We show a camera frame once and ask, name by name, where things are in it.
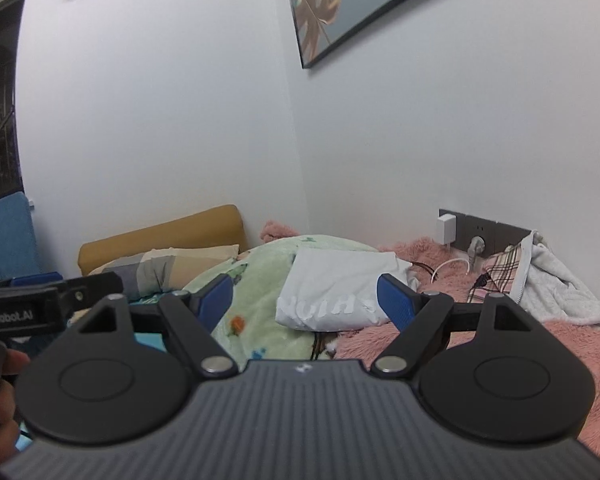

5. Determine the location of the green printed fleece blanket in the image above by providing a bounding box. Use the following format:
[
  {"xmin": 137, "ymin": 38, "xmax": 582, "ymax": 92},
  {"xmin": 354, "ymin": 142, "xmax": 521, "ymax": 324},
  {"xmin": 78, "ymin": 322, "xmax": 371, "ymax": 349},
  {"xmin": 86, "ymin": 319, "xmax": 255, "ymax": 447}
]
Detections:
[{"xmin": 180, "ymin": 234, "xmax": 381, "ymax": 361}]

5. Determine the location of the white fleece garment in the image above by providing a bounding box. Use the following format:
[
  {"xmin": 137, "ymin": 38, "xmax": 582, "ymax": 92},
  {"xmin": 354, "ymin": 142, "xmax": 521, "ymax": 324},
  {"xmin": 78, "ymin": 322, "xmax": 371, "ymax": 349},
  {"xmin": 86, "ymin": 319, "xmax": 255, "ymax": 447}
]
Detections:
[{"xmin": 515, "ymin": 230, "xmax": 600, "ymax": 324}]

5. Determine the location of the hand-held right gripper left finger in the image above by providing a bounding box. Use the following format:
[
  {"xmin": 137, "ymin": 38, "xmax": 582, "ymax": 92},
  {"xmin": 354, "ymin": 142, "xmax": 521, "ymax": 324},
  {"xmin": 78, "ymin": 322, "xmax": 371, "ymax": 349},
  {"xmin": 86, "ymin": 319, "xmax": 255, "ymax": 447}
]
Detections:
[{"xmin": 76, "ymin": 273, "xmax": 240, "ymax": 377}]

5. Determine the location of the patchwork pillow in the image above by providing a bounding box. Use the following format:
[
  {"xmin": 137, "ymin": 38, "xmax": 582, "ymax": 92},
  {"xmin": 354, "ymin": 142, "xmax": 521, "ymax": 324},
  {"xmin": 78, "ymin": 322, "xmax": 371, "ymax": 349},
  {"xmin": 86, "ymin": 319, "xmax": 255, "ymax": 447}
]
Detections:
[{"xmin": 87, "ymin": 244, "xmax": 241, "ymax": 297}]

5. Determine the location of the plaid cloth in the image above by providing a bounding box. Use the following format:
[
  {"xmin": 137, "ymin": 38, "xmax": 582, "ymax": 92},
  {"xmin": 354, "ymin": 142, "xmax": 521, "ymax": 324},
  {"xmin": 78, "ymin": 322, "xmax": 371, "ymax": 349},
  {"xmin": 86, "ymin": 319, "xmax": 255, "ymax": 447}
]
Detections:
[{"xmin": 481, "ymin": 232, "xmax": 537, "ymax": 303}]

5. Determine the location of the framed wall picture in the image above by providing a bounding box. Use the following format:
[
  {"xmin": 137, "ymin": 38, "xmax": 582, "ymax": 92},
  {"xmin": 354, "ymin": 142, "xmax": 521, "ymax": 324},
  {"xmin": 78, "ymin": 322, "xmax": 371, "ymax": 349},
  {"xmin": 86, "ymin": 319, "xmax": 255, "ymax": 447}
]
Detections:
[{"xmin": 281, "ymin": 0, "xmax": 473, "ymax": 69}]

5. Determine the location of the teal printed bed sheet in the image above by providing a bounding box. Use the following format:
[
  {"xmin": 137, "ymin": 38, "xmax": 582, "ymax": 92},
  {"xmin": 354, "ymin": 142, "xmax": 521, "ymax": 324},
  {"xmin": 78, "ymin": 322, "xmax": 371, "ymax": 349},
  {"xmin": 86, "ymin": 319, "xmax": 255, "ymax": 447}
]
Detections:
[{"xmin": 7, "ymin": 294, "xmax": 173, "ymax": 461}]

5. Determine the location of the white plug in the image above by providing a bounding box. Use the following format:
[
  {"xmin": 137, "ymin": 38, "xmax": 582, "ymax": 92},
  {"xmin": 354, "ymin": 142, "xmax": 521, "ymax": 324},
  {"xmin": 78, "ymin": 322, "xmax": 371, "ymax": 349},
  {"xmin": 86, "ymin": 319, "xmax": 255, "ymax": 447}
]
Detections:
[{"xmin": 467, "ymin": 236, "xmax": 487, "ymax": 274}]

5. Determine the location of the white cable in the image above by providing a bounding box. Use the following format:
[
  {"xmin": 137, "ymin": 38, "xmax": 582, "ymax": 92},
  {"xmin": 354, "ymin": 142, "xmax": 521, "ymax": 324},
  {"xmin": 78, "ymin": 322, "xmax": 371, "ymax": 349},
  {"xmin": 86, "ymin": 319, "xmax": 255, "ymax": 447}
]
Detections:
[{"xmin": 431, "ymin": 257, "xmax": 475, "ymax": 282}]

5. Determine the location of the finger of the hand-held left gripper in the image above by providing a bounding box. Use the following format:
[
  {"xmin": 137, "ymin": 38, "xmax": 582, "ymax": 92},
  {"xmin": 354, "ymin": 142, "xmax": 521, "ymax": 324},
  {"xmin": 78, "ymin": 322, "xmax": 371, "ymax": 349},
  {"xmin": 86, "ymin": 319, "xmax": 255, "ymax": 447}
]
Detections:
[
  {"xmin": 0, "ymin": 271, "xmax": 64, "ymax": 290},
  {"xmin": 54, "ymin": 272, "xmax": 125, "ymax": 330}
]

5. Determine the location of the white charger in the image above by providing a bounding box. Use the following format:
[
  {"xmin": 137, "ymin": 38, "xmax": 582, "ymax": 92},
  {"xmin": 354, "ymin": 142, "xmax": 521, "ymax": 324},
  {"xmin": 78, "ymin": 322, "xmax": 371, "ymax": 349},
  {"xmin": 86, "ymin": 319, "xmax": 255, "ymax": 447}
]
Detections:
[{"xmin": 437, "ymin": 213, "xmax": 457, "ymax": 247}]

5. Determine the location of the pink fuzzy blanket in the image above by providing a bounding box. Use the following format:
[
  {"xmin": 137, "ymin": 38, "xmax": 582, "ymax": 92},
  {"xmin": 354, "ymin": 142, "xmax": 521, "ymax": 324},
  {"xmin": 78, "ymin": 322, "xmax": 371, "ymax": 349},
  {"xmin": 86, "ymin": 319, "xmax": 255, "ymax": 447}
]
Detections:
[{"xmin": 260, "ymin": 220, "xmax": 600, "ymax": 466}]

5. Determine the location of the blue covered chair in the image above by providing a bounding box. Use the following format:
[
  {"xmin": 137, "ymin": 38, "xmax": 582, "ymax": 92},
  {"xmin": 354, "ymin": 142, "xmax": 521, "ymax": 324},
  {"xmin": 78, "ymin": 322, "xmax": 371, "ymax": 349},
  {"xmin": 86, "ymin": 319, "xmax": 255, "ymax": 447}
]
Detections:
[{"xmin": 0, "ymin": 191, "xmax": 43, "ymax": 285}]

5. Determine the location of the grey wall socket panel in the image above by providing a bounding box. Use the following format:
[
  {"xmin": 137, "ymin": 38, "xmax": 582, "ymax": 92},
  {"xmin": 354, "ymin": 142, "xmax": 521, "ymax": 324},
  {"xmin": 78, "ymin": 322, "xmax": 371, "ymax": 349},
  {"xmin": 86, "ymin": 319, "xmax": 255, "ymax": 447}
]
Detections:
[{"xmin": 438, "ymin": 208, "xmax": 539, "ymax": 257}]

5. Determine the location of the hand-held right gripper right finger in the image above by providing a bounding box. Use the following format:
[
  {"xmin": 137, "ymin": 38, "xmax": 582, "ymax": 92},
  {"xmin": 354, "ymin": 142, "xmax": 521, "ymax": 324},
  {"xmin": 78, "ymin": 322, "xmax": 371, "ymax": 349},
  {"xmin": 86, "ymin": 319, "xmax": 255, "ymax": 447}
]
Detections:
[{"xmin": 370, "ymin": 273, "xmax": 537, "ymax": 377}]

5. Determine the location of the tan padded headboard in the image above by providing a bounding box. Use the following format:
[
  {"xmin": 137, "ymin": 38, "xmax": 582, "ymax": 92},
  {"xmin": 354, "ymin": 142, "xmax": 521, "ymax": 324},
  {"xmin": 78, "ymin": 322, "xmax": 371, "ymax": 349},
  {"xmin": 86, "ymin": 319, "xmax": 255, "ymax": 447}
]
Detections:
[{"xmin": 77, "ymin": 204, "xmax": 246, "ymax": 277}]

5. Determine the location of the white shirt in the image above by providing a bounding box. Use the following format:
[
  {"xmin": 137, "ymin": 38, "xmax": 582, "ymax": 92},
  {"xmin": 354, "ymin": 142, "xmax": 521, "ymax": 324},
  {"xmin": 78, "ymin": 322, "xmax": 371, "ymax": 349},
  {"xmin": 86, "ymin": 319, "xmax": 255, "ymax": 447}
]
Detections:
[{"xmin": 274, "ymin": 247, "xmax": 415, "ymax": 333}]

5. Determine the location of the person's left hand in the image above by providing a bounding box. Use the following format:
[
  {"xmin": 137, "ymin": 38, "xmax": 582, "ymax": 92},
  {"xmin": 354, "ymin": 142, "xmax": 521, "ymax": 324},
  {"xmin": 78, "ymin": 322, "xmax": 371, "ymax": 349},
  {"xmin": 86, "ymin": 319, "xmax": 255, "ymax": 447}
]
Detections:
[{"xmin": 0, "ymin": 349, "xmax": 32, "ymax": 453}]

